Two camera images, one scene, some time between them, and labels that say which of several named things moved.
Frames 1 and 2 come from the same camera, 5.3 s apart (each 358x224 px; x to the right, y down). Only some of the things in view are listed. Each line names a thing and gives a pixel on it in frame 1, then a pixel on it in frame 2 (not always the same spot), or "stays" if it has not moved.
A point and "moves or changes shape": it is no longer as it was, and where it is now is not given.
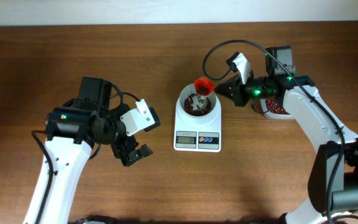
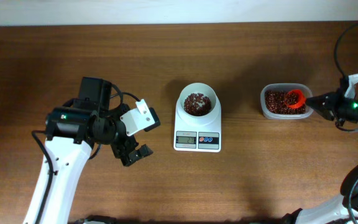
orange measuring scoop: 204,86 moves or changes shape
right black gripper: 239,91 -> 334,104
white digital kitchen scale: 192,137 stays
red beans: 275,107 stays
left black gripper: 119,150 stays
